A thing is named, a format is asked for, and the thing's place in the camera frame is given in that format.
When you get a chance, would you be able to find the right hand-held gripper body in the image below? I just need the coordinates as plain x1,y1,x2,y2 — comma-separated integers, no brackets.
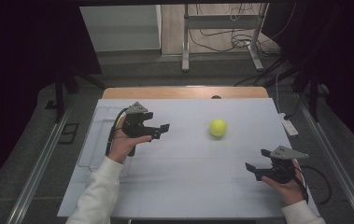
269,145,310,185

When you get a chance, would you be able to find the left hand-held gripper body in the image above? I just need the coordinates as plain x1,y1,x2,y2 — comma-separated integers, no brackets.
121,101,154,140

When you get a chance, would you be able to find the clear plastic tray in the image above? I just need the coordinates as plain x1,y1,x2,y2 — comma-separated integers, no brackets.
77,105,138,180

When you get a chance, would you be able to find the person's right hand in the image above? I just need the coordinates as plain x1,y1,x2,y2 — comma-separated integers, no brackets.
261,160,306,206

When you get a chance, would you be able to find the person's left hand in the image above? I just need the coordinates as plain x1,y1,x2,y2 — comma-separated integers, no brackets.
106,116,153,165

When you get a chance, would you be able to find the wooden table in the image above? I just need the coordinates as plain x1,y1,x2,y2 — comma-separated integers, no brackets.
102,86,270,101

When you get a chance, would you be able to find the white power strip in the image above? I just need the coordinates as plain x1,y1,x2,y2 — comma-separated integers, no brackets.
277,112,300,137

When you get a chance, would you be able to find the white board mat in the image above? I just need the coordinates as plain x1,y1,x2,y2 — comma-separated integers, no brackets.
56,98,321,218

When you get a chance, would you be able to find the black metal stand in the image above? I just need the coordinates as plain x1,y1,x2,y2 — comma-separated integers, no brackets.
45,69,106,124
292,71,330,122

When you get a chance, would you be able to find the white cabinet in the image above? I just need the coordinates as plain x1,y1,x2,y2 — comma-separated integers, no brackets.
78,4,163,53

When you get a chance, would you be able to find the black curtain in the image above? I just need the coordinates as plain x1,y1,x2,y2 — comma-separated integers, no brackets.
0,0,103,200
262,0,354,157

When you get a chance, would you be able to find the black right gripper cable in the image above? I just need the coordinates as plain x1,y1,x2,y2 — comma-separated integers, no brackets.
292,164,333,205

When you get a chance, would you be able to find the aluminium floor rail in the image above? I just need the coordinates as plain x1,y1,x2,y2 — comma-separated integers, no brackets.
6,102,75,224
295,92,354,224

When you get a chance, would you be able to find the black floor frame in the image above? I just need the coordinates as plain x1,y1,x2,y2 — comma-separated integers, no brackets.
57,122,80,145

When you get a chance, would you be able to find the tangle of black floor cables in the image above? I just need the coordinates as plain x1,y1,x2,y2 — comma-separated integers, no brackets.
188,3,297,57

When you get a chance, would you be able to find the grey metal desk frame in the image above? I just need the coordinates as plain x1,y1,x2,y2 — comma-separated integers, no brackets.
181,2,270,73

